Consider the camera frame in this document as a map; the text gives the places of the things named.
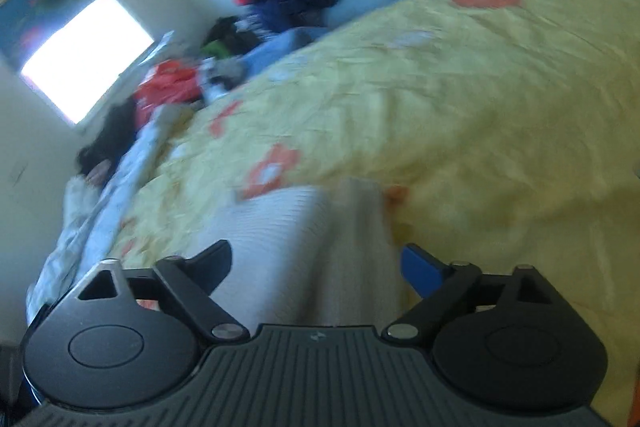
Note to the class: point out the light blue knit sweater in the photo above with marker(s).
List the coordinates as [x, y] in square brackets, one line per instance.
[280, 49]

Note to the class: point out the red plastic bag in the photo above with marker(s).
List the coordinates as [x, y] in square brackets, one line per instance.
[167, 89]

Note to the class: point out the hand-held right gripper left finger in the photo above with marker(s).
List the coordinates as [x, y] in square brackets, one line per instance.
[212, 263]

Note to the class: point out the blue floral window blind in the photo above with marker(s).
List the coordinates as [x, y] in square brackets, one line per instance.
[45, 2]

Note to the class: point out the window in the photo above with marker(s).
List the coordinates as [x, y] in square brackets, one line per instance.
[85, 57]

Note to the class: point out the yellow printed bedsheet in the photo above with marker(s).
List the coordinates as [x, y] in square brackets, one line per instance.
[450, 107]

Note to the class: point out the green and black garment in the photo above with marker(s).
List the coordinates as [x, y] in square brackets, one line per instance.
[227, 37]

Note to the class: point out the white script-print quilt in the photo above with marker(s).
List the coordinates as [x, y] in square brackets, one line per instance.
[115, 202]

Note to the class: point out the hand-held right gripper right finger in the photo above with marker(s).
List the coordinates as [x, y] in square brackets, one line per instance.
[422, 272]

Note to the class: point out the black clothes heap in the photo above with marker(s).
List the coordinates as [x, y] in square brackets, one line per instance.
[107, 142]

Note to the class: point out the white knitted sweater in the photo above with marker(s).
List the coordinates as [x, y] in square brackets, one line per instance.
[310, 257]

